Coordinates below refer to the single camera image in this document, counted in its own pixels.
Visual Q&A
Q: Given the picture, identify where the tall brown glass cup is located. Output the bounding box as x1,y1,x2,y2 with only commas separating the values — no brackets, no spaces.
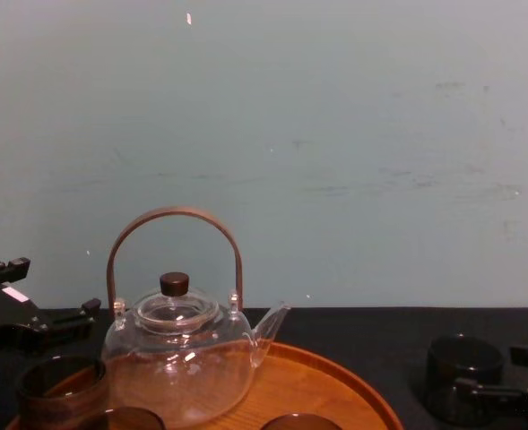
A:
16,355,109,430

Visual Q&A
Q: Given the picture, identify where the round wooden tray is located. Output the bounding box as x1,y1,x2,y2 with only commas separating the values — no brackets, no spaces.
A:
4,341,404,430

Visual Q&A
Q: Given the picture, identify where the dark glass cup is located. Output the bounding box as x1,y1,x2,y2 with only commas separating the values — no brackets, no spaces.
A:
425,334,506,427

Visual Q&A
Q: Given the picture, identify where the black table cloth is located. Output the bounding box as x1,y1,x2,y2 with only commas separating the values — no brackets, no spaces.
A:
0,305,528,430

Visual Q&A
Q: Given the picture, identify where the glass teapot with wooden handle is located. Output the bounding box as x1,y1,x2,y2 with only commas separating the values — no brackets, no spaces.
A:
101,206,292,429

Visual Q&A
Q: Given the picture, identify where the glass lid with dark knob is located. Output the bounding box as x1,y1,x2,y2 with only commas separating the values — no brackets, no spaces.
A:
133,271,221,335

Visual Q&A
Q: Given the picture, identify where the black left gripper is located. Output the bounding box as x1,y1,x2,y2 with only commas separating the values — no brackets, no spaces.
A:
0,255,102,356

